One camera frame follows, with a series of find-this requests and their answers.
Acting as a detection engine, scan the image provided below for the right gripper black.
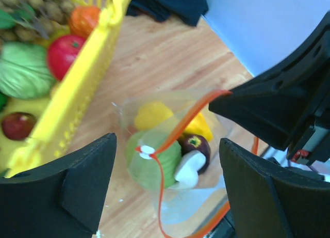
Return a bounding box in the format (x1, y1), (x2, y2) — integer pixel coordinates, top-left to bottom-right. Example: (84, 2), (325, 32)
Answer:
(209, 13), (329, 166)

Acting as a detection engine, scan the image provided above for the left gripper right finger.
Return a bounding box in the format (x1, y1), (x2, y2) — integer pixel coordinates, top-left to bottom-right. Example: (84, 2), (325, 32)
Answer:
(219, 138), (329, 237)

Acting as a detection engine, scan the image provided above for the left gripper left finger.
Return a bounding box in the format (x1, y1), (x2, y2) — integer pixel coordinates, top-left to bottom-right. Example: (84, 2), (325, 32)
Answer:
(1, 133), (117, 238)

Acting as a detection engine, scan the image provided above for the yellow bell pepper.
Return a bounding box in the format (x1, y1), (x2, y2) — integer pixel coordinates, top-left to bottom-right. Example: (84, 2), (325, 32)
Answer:
(184, 112), (213, 141)
(134, 101), (174, 131)

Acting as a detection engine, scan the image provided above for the white mushroom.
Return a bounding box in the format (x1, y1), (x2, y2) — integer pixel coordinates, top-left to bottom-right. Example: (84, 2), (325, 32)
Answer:
(172, 151), (206, 190)

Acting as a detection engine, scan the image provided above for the green cabbage back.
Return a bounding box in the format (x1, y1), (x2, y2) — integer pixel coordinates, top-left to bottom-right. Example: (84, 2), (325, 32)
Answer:
(125, 131), (182, 191)

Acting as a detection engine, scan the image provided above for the green cabbage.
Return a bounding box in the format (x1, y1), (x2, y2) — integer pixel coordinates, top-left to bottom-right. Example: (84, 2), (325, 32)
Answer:
(1, 41), (56, 100)
(125, 131), (182, 191)

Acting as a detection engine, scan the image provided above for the clear zip top bag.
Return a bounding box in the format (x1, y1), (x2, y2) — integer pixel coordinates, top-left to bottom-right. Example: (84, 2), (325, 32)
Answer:
(118, 89), (235, 237)

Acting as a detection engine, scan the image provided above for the yellow plastic basket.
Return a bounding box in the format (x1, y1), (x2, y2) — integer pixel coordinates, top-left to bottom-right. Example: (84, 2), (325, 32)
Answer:
(1, 0), (131, 178)

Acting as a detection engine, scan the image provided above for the red apple piece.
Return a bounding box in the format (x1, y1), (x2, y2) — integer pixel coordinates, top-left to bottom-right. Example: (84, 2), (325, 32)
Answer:
(1, 112), (37, 141)

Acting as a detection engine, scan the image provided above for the watermelon slice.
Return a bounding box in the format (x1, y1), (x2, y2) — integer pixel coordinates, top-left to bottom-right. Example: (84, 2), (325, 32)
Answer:
(0, 92), (8, 112)

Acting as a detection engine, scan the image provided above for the green cabbage front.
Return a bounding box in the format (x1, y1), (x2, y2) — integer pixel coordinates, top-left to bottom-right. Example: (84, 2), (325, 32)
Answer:
(1, 41), (56, 100)

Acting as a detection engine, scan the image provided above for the dark navy cloth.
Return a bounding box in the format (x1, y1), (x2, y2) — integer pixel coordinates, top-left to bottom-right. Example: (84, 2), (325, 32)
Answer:
(126, 0), (209, 27)

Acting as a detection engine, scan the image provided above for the red tomato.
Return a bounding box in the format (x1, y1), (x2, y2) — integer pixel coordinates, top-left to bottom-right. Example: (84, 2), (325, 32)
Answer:
(46, 35), (86, 81)

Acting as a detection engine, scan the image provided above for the orange fruit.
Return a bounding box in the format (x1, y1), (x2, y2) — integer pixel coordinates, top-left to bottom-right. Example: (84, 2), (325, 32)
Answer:
(69, 6), (101, 39)

